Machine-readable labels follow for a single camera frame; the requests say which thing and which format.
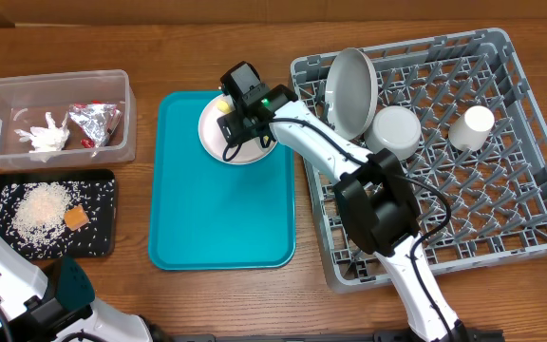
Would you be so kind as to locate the foil wrapper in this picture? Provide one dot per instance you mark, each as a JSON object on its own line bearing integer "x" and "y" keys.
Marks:
{"x": 98, "y": 121}

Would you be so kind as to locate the white napkin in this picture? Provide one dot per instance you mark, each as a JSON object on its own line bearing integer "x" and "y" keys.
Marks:
{"x": 45, "y": 140}

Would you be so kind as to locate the black plastic tray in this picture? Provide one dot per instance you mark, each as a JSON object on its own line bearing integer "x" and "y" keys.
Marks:
{"x": 102, "y": 223}

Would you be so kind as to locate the white rice pile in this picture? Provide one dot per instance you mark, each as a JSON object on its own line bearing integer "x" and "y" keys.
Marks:
{"x": 41, "y": 214}

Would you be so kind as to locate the white plate with cutlery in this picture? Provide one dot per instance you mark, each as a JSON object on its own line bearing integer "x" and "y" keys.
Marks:
{"x": 213, "y": 142}

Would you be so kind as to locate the small grey bowl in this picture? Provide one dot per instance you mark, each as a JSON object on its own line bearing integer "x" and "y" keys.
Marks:
{"x": 396, "y": 129}

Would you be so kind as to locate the grey round plate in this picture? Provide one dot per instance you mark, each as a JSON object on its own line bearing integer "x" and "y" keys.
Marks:
{"x": 351, "y": 93}

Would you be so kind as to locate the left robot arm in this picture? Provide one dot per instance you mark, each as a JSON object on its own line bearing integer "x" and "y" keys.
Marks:
{"x": 59, "y": 304}

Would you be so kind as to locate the yellow plastic spoon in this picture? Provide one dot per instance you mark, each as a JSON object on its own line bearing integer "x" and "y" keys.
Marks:
{"x": 224, "y": 107}

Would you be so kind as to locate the clear plastic bin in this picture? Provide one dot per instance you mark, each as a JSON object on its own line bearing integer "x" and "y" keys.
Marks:
{"x": 25, "y": 101}

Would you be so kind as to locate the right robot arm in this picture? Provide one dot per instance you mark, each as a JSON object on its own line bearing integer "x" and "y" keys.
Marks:
{"x": 373, "y": 194}

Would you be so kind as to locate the orange food cube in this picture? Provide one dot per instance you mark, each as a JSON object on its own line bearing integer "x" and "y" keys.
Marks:
{"x": 76, "y": 218}

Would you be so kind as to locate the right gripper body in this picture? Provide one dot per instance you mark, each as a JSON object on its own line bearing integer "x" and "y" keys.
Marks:
{"x": 244, "y": 119}

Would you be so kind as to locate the white paper cup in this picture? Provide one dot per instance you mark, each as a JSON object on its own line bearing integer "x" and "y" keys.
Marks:
{"x": 471, "y": 130}

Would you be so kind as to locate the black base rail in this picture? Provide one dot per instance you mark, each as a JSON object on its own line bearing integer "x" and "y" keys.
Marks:
{"x": 381, "y": 336}

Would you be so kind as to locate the teal serving tray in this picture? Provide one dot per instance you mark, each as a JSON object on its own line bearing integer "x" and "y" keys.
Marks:
{"x": 210, "y": 215}

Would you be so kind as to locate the red sauce packet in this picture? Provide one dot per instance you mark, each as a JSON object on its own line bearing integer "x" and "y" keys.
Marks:
{"x": 87, "y": 143}

